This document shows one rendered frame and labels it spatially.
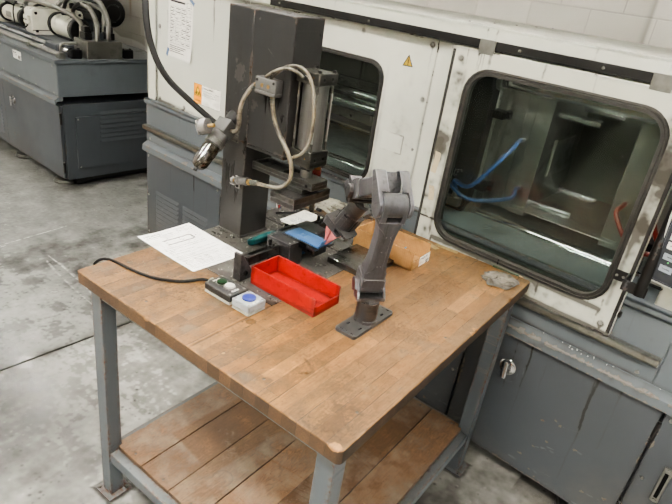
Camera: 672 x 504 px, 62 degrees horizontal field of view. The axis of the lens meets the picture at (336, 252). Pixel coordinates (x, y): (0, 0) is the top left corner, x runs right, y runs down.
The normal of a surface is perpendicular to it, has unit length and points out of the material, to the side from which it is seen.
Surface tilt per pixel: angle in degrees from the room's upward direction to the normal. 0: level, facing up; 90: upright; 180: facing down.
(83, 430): 0
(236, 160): 90
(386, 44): 90
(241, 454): 0
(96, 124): 90
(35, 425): 0
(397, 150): 90
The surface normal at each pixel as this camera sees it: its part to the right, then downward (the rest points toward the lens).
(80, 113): 0.75, 0.38
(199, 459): 0.14, -0.89
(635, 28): -0.65, 0.25
